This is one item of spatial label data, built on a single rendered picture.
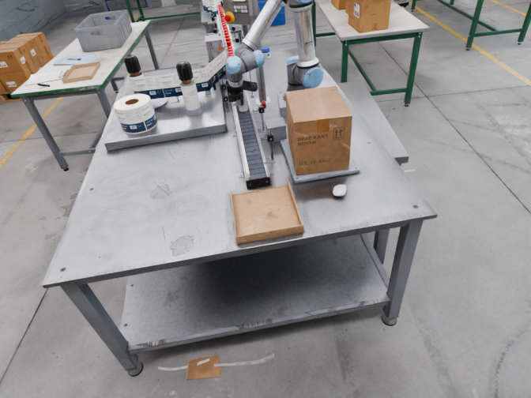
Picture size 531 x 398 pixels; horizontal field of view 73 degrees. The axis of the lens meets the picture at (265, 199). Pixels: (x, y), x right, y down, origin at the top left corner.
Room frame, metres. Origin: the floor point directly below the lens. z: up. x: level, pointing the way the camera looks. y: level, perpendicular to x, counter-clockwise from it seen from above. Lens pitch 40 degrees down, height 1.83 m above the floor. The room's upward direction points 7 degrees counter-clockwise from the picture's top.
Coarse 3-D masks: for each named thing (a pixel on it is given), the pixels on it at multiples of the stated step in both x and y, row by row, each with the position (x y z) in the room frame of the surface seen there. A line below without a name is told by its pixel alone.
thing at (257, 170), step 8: (240, 112) 1.92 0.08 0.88; (248, 112) 1.91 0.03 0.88; (240, 120) 1.82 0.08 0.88; (248, 120) 1.81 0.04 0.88; (240, 128) 1.74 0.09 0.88; (248, 128) 1.72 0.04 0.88; (248, 136) 1.64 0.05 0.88; (248, 144) 1.56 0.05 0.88; (256, 144) 1.55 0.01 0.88; (248, 152) 1.48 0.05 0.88; (256, 152) 1.48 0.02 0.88; (248, 160) 1.42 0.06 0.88; (256, 160) 1.41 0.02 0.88; (248, 168) 1.35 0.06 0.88; (256, 168) 1.34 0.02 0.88; (264, 168) 1.34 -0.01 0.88; (256, 176) 1.28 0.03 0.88; (264, 176) 1.28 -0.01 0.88
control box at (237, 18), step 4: (224, 0) 2.20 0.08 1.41; (228, 0) 2.18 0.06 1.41; (232, 0) 2.17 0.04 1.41; (224, 4) 2.20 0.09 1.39; (228, 4) 2.18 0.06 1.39; (232, 4) 2.17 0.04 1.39; (236, 4) 2.16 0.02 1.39; (240, 4) 2.15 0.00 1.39; (244, 4) 2.13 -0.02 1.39; (248, 4) 2.12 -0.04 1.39; (224, 8) 2.20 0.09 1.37; (228, 8) 2.19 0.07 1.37; (232, 8) 2.17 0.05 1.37; (248, 8) 2.12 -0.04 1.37; (224, 12) 2.20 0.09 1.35; (228, 12) 2.19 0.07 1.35; (232, 12) 2.18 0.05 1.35; (248, 12) 2.12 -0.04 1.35; (232, 16) 2.18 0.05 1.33; (236, 16) 2.16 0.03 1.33; (240, 16) 2.15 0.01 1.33; (244, 16) 2.14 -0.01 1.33; (248, 16) 2.13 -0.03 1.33; (232, 20) 2.18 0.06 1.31; (236, 20) 2.17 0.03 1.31; (240, 20) 2.15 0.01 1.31; (244, 20) 2.14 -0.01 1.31; (248, 20) 2.13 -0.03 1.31; (244, 24) 2.15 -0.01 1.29; (248, 24) 2.14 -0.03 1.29
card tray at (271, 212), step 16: (256, 192) 1.23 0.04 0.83; (272, 192) 1.22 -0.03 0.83; (288, 192) 1.20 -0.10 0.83; (240, 208) 1.13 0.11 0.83; (256, 208) 1.12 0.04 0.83; (272, 208) 1.11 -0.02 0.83; (288, 208) 1.10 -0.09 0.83; (240, 224) 1.04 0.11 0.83; (256, 224) 1.03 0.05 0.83; (272, 224) 1.02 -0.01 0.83; (288, 224) 1.00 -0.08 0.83; (240, 240) 0.94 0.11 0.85; (256, 240) 0.94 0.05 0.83
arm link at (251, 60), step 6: (240, 54) 1.85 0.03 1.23; (246, 54) 1.80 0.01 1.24; (252, 54) 1.78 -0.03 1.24; (258, 54) 1.78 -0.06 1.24; (246, 60) 1.75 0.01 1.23; (252, 60) 1.76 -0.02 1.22; (258, 60) 1.76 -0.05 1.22; (264, 60) 1.78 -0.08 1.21; (246, 66) 1.74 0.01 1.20; (252, 66) 1.75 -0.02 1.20; (258, 66) 1.77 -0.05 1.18; (246, 72) 1.75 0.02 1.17
